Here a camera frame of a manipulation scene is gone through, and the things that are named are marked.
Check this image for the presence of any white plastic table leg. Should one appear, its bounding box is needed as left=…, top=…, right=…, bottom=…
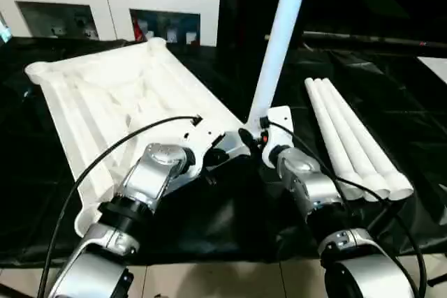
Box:
left=246, top=0, right=314, bottom=139
left=321, top=77, right=415, bottom=202
left=313, top=77, right=390, bottom=202
left=304, top=77, right=364, bottom=202

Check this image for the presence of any white plastic table top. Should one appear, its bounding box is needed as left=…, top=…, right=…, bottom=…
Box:
left=24, top=38, right=251, bottom=238

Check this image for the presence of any black mat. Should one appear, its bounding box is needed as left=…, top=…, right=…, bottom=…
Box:
left=0, top=34, right=447, bottom=266

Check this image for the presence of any red packet in cabinet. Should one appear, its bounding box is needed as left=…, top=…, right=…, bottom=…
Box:
left=134, top=18, right=146, bottom=41

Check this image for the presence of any white flat board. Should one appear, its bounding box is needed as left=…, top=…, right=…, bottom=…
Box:
left=417, top=56, right=447, bottom=87

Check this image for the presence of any pale blue translucent container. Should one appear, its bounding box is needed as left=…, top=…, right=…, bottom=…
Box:
left=0, top=15, right=13, bottom=45

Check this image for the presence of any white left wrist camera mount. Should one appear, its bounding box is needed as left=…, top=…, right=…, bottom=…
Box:
left=180, top=119, right=225, bottom=177

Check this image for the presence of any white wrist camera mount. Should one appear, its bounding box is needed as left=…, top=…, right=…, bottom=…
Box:
left=260, top=105, right=295, bottom=168
left=180, top=119, right=225, bottom=177

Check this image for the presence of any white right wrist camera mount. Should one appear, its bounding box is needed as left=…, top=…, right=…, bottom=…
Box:
left=260, top=105, right=295, bottom=168

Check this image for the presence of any black metal rail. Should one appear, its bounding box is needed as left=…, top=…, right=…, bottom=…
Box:
left=303, top=31, right=447, bottom=48

